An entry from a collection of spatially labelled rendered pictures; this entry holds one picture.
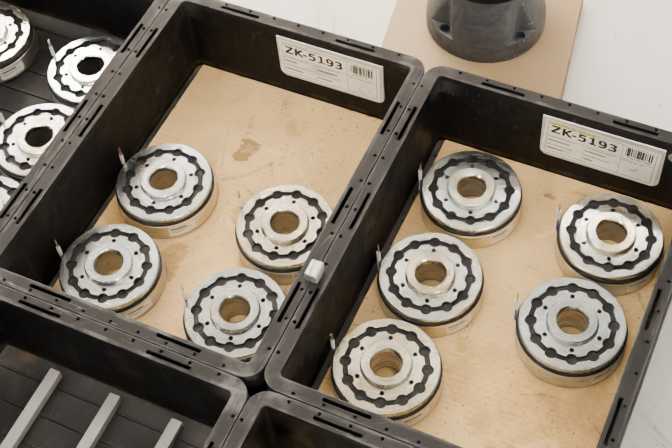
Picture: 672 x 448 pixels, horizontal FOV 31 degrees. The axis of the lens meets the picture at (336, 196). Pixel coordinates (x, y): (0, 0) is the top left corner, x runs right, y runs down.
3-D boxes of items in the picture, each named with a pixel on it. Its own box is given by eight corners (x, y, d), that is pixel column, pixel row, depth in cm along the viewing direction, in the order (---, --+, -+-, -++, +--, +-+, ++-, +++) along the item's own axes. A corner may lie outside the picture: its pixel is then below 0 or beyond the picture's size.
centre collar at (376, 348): (372, 335, 115) (372, 332, 115) (420, 353, 114) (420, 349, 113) (351, 378, 113) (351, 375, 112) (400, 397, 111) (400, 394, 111)
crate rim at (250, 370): (181, 2, 136) (178, -13, 135) (430, 76, 128) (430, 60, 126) (-21, 285, 116) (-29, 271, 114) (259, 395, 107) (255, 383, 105)
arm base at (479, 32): (435, -28, 162) (436, -86, 154) (549, -18, 159) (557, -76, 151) (418, 56, 153) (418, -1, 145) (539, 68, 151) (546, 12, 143)
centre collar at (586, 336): (553, 294, 117) (554, 291, 116) (604, 309, 115) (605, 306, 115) (539, 337, 114) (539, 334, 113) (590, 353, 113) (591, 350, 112)
